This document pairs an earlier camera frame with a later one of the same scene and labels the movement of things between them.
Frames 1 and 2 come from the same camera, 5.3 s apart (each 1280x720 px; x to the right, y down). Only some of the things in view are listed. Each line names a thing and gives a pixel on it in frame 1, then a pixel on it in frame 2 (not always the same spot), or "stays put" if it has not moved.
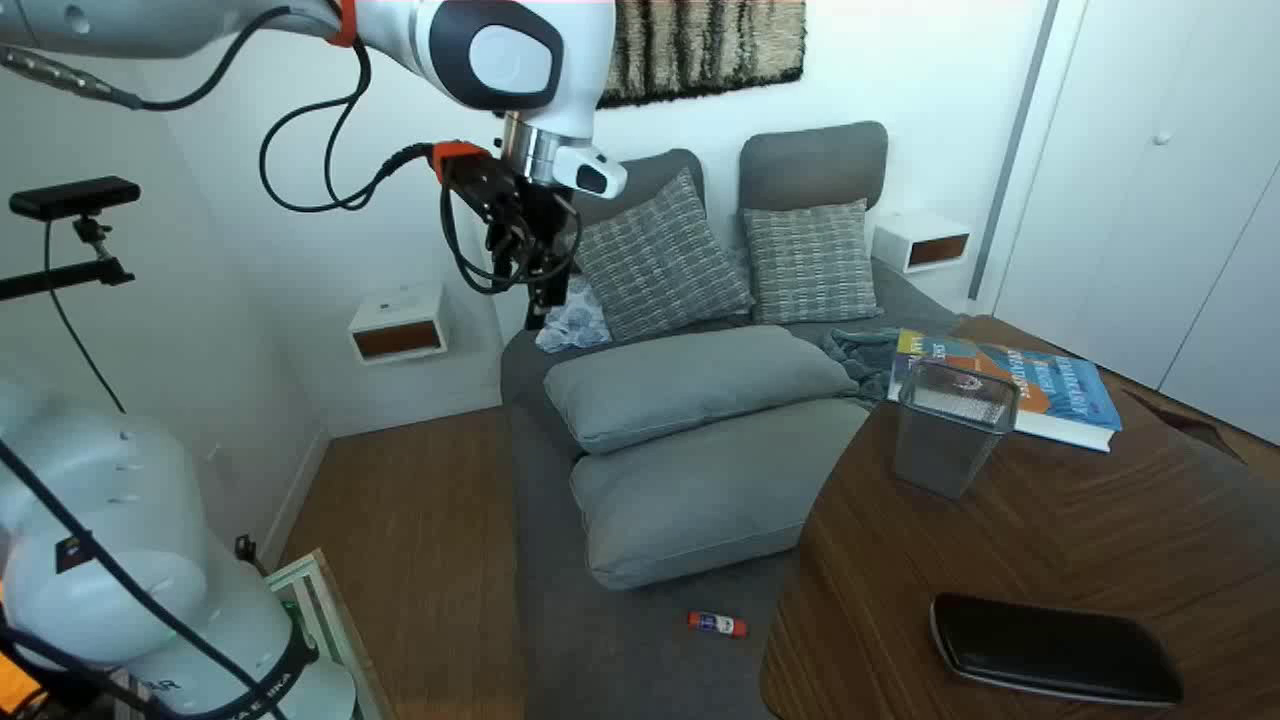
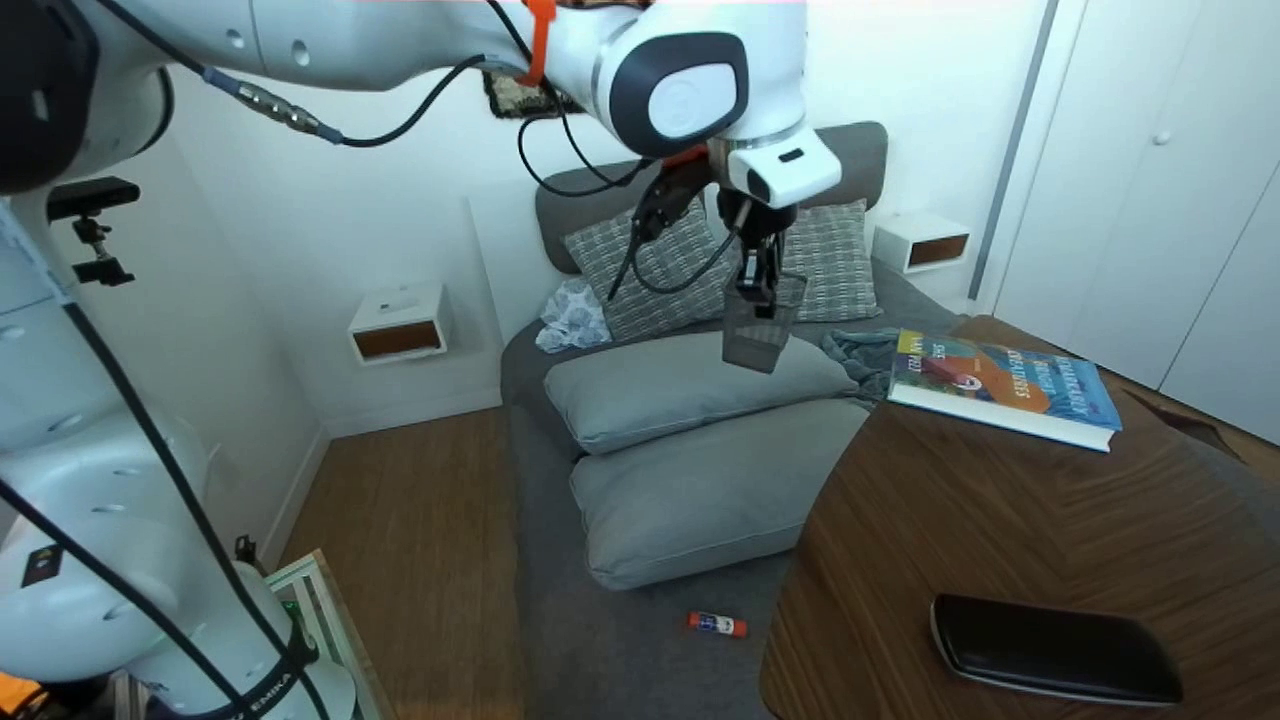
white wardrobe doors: x=1142 y=213 stays put
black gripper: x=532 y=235 -> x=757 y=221
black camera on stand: x=69 y=202 stays put
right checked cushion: x=813 y=262 stays put
